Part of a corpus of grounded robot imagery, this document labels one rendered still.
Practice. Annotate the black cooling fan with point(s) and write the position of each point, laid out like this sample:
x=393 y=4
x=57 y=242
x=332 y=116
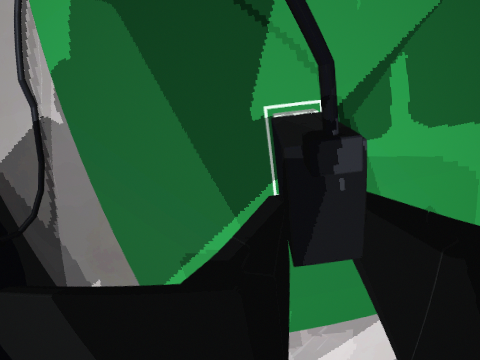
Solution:
x=18 y=263

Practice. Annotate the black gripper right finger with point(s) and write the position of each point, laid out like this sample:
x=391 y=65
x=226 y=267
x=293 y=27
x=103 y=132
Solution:
x=422 y=272

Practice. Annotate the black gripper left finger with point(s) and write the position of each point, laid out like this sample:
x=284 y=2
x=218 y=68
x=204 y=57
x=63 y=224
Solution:
x=235 y=307

